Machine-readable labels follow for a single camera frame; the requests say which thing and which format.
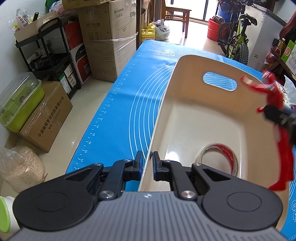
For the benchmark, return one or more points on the tape roll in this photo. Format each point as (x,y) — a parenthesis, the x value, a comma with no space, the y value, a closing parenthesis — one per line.
(219,156)

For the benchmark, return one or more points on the black metal shelf rack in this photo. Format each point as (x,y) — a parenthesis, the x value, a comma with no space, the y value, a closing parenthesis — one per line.
(48,57)

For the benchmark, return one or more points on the red bucket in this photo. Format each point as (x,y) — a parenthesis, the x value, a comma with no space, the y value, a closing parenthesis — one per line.
(213,27)

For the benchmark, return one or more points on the blue silicone table mat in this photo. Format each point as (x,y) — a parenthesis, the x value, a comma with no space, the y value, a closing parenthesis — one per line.
(123,125)

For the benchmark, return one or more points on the yellow oil jug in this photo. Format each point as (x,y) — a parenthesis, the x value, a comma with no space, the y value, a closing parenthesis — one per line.
(149,33)

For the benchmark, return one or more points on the green white carton box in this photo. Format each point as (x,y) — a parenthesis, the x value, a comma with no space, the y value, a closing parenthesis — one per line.
(289,56)

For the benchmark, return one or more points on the green black bicycle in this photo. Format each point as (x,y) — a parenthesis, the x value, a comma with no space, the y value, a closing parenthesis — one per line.
(232,37)

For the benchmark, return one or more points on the bag of grain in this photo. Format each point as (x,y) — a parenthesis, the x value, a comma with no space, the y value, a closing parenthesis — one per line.
(21,168)

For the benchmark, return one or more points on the beige plastic storage bin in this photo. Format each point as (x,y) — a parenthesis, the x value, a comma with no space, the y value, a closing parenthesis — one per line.
(205,103)

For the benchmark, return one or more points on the green lid white container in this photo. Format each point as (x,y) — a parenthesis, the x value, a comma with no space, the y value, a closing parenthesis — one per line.
(8,223)

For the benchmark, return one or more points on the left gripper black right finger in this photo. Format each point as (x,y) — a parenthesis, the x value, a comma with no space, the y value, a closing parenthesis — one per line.
(176,175)

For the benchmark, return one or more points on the wrapped lower cardboard box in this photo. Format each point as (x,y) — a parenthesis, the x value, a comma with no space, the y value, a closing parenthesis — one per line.
(107,58)

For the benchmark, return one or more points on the floor cardboard box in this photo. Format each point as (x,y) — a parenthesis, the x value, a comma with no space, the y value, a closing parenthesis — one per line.
(43,125)

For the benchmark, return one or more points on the white freezer cabinet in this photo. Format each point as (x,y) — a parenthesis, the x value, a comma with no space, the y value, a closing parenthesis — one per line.
(262,35)

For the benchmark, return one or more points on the middle cardboard box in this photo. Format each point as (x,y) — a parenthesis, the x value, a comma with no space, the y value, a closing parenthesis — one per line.
(107,21)

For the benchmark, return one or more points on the wooden chair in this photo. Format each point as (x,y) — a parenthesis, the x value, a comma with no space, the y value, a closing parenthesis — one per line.
(170,13)

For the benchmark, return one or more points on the red ultraman figure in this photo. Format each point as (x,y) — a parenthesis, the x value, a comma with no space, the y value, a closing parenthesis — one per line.
(275,97)

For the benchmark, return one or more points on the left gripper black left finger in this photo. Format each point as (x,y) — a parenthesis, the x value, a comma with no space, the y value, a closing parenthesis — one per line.
(113,179)

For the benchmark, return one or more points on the green clear-lid container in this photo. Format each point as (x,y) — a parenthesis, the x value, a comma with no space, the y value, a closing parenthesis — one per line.
(19,99)

